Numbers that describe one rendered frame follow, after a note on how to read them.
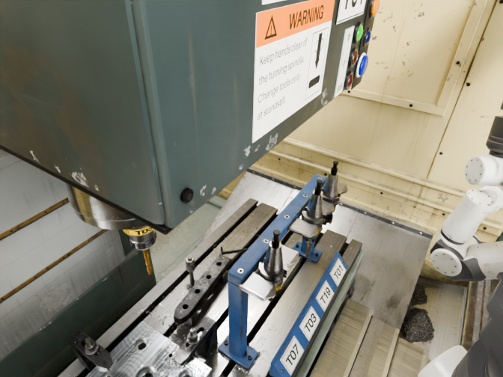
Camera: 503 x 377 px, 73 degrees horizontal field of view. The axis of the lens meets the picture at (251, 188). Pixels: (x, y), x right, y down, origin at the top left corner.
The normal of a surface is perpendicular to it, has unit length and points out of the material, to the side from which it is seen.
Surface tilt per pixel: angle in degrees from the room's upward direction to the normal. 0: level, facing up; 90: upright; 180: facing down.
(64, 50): 90
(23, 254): 90
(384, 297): 24
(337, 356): 7
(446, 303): 17
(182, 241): 0
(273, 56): 90
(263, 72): 90
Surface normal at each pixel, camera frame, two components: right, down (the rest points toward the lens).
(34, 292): 0.85, 0.33
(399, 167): -0.54, 0.48
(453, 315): -0.22, -0.87
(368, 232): -0.19, -0.55
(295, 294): 0.03, -0.81
